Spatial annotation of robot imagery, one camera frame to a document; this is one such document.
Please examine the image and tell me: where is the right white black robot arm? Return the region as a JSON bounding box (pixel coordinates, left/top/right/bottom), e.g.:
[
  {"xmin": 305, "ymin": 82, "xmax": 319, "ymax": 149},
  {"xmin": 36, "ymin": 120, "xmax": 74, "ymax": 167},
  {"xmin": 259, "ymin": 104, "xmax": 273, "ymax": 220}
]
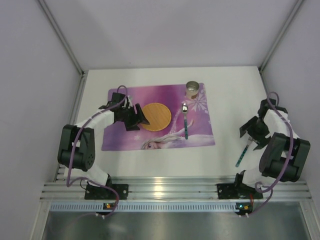
[{"xmin": 234, "ymin": 98, "xmax": 311, "ymax": 196}]

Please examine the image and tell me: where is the metal fork teal handle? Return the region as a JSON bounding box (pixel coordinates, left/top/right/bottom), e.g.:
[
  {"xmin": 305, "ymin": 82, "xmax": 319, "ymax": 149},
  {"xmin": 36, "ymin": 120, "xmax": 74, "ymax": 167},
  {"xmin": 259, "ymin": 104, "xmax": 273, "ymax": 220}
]
[{"xmin": 235, "ymin": 137, "xmax": 253, "ymax": 168}]

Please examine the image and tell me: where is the purple printed cloth placemat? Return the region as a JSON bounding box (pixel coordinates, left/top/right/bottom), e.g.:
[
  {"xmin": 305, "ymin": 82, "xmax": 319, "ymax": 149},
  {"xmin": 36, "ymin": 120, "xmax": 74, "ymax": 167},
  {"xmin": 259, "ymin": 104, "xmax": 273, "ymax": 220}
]
[{"xmin": 101, "ymin": 83, "xmax": 215, "ymax": 151}]

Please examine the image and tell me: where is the metal spoon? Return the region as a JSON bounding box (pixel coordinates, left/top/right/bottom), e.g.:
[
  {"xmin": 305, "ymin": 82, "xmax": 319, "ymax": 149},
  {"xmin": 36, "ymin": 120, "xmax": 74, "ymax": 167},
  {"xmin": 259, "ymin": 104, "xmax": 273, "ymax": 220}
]
[{"xmin": 181, "ymin": 103, "xmax": 189, "ymax": 140}]

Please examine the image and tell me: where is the aluminium mounting rail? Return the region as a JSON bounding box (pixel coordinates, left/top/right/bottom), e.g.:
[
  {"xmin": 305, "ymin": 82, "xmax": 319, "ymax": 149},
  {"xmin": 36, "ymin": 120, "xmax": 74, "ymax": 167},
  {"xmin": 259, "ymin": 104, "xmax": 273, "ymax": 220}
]
[{"xmin": 40, "ymin": 177, "xmax": 312, "ymax": 202}]

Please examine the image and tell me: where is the perforated grey cable duct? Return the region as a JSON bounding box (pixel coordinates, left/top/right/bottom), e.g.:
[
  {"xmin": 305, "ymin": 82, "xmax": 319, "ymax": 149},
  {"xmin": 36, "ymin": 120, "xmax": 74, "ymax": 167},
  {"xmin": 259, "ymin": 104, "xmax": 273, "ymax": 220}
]
[{"xmin": 50, "ymin": 201, "xmax": 252, "ymax": 213}]

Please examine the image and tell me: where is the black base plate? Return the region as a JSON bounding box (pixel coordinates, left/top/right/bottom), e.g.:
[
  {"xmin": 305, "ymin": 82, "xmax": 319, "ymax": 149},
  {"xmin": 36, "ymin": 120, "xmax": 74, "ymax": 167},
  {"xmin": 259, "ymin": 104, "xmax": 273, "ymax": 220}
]
[
  {"xmin": 217, "ymin": 183, "xmax": 263, "ymax": 200},
  {"xmin": 84, "ymin": 184, "xmax": 129, "ymax": 200}
]

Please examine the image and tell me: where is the round orange woven plate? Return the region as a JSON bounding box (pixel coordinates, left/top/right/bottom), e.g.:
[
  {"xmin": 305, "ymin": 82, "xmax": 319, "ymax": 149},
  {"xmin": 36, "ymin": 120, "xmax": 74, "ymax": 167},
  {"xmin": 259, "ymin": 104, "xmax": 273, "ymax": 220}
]
[{"xmin": 140, "ymin": 102, "xmax": 172, "ymax": 132}]

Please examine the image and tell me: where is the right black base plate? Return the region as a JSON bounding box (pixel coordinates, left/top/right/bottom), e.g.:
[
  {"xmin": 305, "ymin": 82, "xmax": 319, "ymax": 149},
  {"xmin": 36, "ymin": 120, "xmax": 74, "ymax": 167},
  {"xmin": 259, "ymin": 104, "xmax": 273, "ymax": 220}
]
[{"xmin": 217, "ymin": 183, "xmax": 263, "ymax": 200}]

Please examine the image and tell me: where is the beige metal cup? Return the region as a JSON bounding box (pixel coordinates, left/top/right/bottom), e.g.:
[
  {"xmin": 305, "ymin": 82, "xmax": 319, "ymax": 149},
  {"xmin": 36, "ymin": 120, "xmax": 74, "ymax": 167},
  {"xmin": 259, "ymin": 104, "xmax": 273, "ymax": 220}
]
[{"xmin": 185, "ymin": 81, "xmax": 200, "ymax": 99}]

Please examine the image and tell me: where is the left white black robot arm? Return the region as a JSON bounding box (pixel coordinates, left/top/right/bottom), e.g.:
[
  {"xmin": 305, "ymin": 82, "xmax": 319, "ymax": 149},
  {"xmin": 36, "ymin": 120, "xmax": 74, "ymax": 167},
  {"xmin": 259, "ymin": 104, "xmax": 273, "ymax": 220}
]
[{"xmin": 57, "ymin": 92, "xmax": 150, "ymax": 187}]

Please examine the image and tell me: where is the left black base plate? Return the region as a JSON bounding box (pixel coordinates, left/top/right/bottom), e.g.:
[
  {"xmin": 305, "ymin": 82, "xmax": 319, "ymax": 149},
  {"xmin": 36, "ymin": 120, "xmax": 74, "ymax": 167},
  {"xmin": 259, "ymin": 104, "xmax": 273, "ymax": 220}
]
[{"xmin": 84, "ymin": 184, "xmax": 129, "ymax": 200}]

